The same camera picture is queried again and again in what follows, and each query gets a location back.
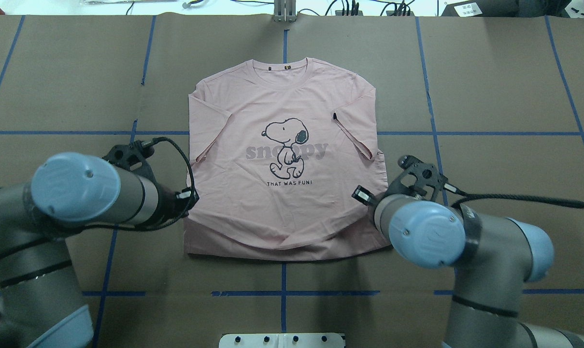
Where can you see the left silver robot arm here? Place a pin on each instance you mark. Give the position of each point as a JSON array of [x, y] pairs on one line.
[[41, 301]]

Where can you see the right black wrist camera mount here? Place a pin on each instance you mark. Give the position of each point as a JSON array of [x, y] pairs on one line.
[[418, 179]]

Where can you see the black power box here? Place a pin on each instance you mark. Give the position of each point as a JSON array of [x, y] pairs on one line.
[[481, 8]]

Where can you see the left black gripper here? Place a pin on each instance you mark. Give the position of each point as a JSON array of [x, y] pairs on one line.
[[167, 203]]

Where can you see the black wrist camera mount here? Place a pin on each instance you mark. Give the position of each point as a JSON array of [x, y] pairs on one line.
[[418, 179], [133, 158]]

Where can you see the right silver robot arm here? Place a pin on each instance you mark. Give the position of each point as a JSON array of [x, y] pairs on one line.
[[493, 257]]

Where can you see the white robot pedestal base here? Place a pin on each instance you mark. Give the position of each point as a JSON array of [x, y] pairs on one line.
[[283, 340]]

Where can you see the pink Snoopy t-shirt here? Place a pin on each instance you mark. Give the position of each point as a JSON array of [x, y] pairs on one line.
[[276, 151]]

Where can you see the aluminium frame post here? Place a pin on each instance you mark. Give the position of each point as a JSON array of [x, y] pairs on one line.
[[284, 11]]

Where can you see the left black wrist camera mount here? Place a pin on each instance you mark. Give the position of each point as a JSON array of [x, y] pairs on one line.
[[133, 158]]

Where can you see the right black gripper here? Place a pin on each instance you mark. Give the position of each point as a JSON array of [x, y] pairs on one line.
[[372, 205]]

